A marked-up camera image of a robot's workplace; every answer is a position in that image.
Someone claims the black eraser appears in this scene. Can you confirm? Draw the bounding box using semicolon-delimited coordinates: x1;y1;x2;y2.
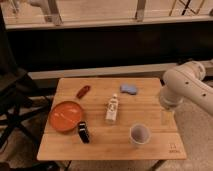
78;121;89;143

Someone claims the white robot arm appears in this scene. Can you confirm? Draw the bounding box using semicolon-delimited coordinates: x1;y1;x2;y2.
159;61;213;117

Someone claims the wooden folding table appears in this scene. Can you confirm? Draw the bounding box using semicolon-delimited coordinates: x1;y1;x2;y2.
37;78;186;161

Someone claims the blue cloth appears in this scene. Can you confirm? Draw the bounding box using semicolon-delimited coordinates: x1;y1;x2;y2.
120;84;138;95

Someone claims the red oblong toy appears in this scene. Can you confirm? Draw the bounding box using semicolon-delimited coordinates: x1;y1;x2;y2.
76;85;90;99

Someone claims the orange round plate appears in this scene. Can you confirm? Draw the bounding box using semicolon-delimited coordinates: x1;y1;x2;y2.
49;101;83;132

